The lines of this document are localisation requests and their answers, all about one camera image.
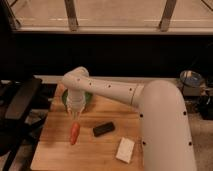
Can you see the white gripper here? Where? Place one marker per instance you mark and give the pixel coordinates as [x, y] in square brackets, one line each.
[75, 104]

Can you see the orange red pepper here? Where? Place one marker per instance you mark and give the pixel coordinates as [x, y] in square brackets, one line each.
[74, 133]

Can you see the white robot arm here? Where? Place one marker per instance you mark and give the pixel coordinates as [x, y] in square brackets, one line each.
[166, 136]

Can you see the green ceramic bowl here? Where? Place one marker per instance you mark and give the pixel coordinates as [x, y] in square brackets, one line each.
[88, 97]

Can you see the black rectangular block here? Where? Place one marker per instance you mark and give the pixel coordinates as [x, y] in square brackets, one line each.
[103, 129]

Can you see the white folded cloth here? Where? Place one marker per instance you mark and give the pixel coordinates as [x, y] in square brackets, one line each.
[125, 150]

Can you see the black office chair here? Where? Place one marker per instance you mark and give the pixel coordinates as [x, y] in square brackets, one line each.
[13, 127]

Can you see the round metal dish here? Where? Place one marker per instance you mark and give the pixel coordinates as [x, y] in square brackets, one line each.
[191, 78]

